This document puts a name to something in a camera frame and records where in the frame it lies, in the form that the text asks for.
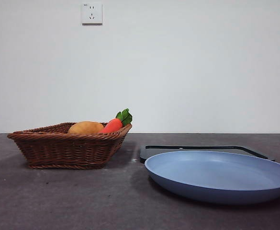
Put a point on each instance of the blue round plate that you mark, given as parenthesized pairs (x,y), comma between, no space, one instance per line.
(214,172)

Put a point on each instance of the orange toy carrot green leaves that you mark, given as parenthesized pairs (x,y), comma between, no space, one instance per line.
(112,125)

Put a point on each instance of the black flat tray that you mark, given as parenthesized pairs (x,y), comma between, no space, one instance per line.
(178,148)

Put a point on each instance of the yellow-brown potato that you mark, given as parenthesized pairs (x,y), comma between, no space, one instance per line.
(84,128)

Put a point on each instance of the brown wicker basket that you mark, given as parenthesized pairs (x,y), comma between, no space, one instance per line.
(65,151)

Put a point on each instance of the white wall socket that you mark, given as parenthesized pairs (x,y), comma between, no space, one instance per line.
(92,14)

